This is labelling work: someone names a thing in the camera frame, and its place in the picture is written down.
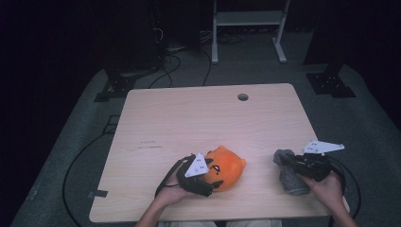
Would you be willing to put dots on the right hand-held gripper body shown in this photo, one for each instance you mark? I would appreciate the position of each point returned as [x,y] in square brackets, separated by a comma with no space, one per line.
[315,167]

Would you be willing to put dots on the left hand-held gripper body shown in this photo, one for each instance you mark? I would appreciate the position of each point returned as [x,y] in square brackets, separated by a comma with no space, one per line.
[195,186]

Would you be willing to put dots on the grey fuzzy sock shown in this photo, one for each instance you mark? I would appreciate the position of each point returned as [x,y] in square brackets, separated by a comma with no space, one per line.
[293,183]

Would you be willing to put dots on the orange plush toy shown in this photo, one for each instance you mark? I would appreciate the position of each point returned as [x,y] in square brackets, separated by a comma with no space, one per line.
[228,170]

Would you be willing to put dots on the person's left hand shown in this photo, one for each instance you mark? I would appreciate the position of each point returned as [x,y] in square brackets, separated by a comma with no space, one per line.
[173,194]

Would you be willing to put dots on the person's right hand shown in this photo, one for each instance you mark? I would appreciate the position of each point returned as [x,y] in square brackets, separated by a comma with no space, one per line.
[327,192]

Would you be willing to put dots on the grey floor tape piece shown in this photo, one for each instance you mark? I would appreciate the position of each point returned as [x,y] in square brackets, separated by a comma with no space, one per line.
[98,193]

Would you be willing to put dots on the black stand base plate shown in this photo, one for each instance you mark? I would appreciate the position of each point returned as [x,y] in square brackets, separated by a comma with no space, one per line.
[331,83]
[116,86]

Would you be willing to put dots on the white metal stand frame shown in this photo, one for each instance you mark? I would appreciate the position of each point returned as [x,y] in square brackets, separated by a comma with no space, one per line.
[249,18]

